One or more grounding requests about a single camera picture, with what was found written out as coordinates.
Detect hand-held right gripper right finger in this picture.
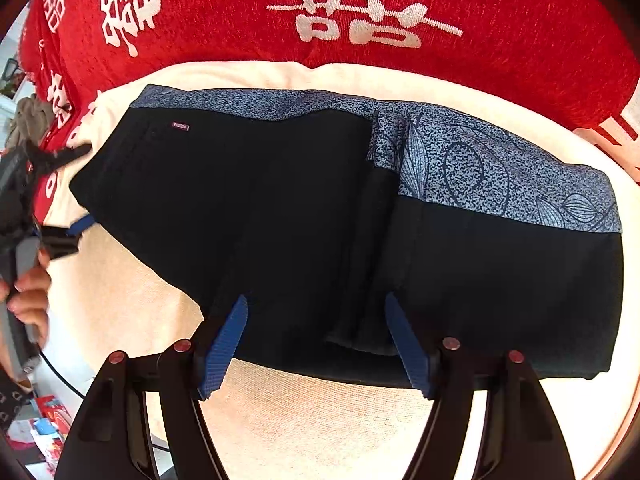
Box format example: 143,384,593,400
384,292,576,480

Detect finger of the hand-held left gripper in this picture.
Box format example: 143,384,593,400
39,211,97,262
29,141,94,177

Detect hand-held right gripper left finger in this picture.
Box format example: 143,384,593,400
54,294,250,480

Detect black pants with floral bands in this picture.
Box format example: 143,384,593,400
69,84,626,382

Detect person's left hand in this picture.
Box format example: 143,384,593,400
0,249,53,346

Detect grey crumpled cloth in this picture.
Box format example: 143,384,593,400
6,94,55,150

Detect cream blanket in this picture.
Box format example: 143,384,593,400
42,60,640,480

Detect red and white packet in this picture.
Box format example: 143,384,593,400
10,394,67,477

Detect red printed blanket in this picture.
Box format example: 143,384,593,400
17,0,640,183

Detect black cable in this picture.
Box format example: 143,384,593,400
36,346,173,453

